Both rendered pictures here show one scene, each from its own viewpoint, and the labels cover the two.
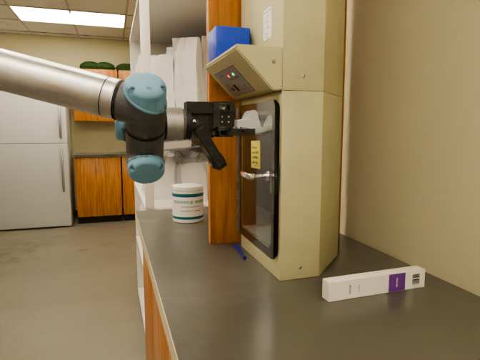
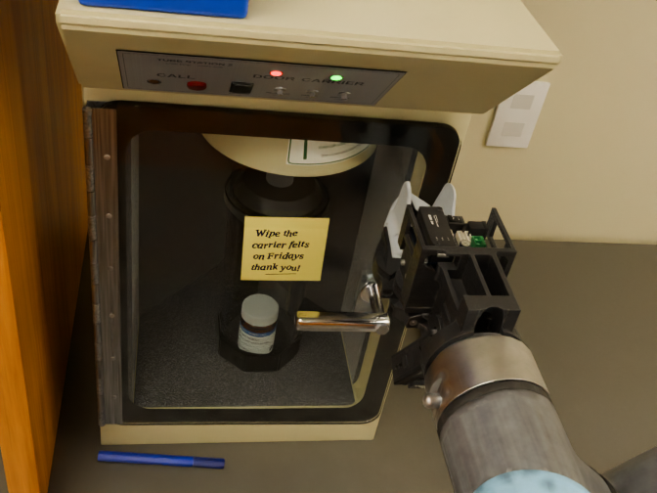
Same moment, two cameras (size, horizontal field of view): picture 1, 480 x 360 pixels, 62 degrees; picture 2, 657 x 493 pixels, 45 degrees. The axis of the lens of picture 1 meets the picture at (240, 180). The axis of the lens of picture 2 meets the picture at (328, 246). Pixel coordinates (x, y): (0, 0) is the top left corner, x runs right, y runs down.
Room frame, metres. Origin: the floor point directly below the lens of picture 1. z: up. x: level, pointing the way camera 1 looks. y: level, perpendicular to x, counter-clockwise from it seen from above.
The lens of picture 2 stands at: (1.03, 0.52, 1.71)
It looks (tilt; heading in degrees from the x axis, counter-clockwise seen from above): 39 degrees down; 273
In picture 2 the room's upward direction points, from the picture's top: 11 degrees clockwise
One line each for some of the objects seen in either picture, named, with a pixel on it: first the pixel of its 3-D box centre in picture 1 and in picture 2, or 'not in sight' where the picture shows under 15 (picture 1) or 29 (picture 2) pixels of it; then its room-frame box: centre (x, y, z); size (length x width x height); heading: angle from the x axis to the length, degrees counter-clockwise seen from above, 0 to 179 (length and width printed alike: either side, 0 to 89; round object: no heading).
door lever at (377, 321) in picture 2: (253, 175); (342, 309); (1.04, -0.04, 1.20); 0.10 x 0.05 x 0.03; 17
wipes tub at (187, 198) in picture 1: (188, 202); not in sight; (1.65, 0.22, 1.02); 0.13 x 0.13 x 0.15
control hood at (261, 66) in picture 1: (238, 76); (305, 64); (1.10, 0.00, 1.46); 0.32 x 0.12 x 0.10; 18
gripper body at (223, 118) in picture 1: (209, 121); (456, 296); (0.96, 0.07, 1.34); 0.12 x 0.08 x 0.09; 108
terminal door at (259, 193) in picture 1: (255, 175); (263, 292); (1.11, -0.04, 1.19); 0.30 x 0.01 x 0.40; 17
